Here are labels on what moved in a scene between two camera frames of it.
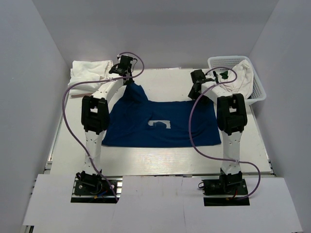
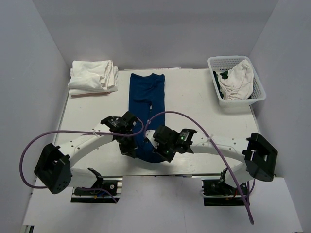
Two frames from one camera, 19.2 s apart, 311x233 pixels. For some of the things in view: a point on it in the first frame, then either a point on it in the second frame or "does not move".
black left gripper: (130, 80) to (129, 150)
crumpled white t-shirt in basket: (243, 84) does not move
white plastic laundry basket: (224, 62) does not move
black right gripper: (193, 94) to (158, 149)
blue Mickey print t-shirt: (129, 115) to (147, 100)
